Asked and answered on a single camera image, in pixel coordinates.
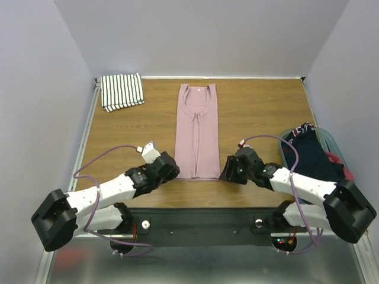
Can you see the navy patterned garment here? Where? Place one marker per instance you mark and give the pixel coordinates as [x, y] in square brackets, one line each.
[311, 151]

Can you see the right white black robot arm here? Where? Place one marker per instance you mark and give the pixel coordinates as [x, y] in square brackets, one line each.
[339, 207]

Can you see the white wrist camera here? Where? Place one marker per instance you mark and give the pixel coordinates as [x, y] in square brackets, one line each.
[149, 152]
[243, 144]

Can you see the black white striped tank top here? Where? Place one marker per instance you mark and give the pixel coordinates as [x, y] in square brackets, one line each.
[121, 91]

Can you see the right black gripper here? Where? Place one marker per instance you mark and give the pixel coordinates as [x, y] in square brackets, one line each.
[232, 170]

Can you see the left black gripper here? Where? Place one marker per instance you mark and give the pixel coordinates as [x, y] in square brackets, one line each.
[174, 171]

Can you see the pink tank top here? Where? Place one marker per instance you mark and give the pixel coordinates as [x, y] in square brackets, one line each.
[197, 133]

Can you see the teal laundry basket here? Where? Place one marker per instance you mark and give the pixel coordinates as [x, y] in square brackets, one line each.
[328, 139]

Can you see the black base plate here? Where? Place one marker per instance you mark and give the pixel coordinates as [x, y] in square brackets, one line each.
[184, 227]

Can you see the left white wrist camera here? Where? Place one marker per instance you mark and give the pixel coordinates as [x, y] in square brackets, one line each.
[149, 152]

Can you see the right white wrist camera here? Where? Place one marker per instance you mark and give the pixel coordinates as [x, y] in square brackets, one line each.
[243, 144]

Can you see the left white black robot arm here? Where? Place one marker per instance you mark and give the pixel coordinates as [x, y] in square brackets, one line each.
[61, 216]

